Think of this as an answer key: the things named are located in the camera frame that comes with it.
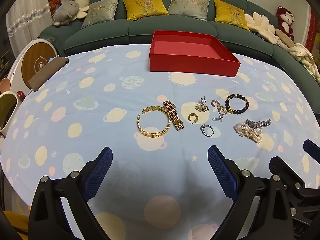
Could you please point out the brown flat pouch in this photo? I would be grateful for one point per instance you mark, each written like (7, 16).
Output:
(47, 71)

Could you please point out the white round wooden top appliance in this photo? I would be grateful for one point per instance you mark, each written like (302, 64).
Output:
(35, 60)

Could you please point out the silver wristwatch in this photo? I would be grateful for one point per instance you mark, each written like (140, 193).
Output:
(250, 123)

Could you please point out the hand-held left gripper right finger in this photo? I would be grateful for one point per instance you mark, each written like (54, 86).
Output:
(221, 170)

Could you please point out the white curtain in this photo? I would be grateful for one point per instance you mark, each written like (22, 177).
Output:
(27, 22)

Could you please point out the grey pig plush toy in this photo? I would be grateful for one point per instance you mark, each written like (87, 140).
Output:
(65, 12)

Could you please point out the blue face mask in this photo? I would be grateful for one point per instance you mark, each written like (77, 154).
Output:
(53, 59)

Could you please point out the cream crumpled blanket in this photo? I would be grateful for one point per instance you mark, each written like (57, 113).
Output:
(303, 55)

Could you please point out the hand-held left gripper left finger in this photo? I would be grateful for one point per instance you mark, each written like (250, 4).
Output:
(100, 170)

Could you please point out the red orange hanging ornament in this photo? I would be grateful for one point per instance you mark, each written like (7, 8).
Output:
(54, 1)

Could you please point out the crystal drop earring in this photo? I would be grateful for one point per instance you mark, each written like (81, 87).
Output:
(202, 108)

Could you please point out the cream flower shaped cushion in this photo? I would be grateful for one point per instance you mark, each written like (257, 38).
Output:
(261, 25)

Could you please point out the blue planet print tablecloth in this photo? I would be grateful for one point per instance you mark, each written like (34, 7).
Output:
(100, 120)

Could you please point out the red monkey plush toy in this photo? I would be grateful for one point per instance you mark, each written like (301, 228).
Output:
(285, 17)

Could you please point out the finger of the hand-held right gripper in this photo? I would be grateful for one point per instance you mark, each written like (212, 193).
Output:
(291, 177)
(312, 147)

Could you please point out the beige plush cushion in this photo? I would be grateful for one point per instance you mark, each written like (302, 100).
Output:
(283, 36)

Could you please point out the grey floral cushion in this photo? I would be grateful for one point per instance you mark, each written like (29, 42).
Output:
(188, 5)
(101, 12)

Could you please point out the white container with dark window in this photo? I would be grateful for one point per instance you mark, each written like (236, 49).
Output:
(8, 112)

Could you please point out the yellow floral cushion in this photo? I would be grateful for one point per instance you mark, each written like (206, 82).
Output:
(145, 5)
(230, 13)

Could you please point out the gold link watch band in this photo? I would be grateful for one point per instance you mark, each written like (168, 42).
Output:
(172, 113)

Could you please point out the red wall hanging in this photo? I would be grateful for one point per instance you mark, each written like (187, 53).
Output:
(311, 30)

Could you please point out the red cardboard box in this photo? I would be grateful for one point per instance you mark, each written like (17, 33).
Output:
(190, 65)

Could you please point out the gold braided bangle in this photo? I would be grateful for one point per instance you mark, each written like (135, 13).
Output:
(150, 132)

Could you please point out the green sofa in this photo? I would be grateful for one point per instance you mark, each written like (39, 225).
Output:
(140, 33)

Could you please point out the silver crystal pendant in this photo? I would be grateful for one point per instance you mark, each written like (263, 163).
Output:
(221, 110)

